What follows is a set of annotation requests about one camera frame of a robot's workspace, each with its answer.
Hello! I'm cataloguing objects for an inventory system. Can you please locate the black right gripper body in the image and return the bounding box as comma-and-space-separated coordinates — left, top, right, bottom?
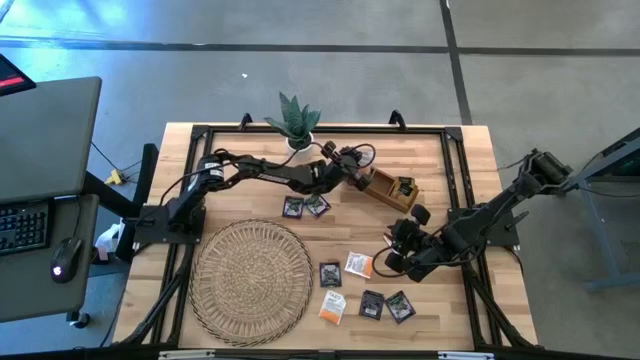
383, 205, 432, 274

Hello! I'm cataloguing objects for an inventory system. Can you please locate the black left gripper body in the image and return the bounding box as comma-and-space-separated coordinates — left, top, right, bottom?
322, 140, 374, 194

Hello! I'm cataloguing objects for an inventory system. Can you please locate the wooden tea box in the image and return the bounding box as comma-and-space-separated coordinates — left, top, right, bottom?
362, 167, 422, 215

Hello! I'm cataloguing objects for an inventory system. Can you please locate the snake plant in white pot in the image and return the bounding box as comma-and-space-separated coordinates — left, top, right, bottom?
263, 91, 323, 162

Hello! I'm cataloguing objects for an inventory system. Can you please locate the white light strip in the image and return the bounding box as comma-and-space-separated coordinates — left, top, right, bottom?
438, 351, 496, 360
158, 349, 217, 360

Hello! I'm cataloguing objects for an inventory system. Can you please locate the round woven placemat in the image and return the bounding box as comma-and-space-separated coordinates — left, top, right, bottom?
188, 218, 315, 348

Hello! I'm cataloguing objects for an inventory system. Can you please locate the grey metal stand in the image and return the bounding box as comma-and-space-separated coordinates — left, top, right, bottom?
564, 127, 640, 294

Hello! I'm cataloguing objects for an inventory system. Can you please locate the black desk leg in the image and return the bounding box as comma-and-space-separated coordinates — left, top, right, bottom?
82, 142, 161, 221

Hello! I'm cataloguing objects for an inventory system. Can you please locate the black computer mouse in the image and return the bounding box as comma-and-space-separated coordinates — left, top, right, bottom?
49, 236, 84, 285

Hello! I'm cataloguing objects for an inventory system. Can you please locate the grey raised desk shelf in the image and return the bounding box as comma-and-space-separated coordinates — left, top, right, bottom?
0, 76, 103, 205

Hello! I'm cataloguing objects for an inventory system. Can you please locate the black caster wheel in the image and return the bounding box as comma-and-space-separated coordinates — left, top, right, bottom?
66, 309, 93, 330

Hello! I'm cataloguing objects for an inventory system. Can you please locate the black keyboard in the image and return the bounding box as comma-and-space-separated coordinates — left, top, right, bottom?
0, 199, 54, 257

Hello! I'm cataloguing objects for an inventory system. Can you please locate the grey desk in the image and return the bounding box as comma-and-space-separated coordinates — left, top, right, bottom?
0, 193, 100, 324

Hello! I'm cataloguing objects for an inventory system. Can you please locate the black monitor with red stripe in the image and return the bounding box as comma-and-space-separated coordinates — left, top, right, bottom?
0, 52, 38, 98

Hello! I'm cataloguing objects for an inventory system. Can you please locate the black metal table frame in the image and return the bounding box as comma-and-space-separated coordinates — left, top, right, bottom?
112, 109, 540, 351

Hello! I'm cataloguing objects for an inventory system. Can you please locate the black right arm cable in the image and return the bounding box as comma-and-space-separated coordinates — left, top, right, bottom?
372, 245, 409, 280

